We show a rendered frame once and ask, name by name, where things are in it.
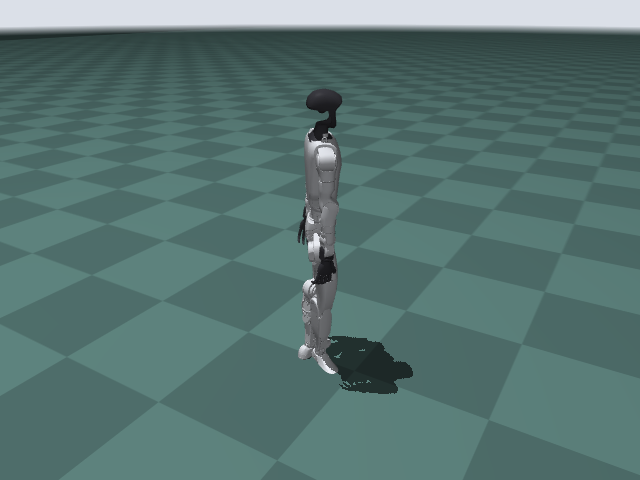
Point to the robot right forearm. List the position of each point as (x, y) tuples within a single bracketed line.
[(328, 221)]

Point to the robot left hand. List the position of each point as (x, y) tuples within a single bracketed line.
[(302, 227)]

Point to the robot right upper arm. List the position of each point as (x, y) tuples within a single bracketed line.
[(326, 165)]

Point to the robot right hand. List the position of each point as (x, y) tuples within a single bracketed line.
[(325, 269)]

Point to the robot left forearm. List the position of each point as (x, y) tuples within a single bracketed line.
[(307, 204)]

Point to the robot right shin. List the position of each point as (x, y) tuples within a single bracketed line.
[(321, 325)]

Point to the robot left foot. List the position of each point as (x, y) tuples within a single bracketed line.
[(305, 352)]

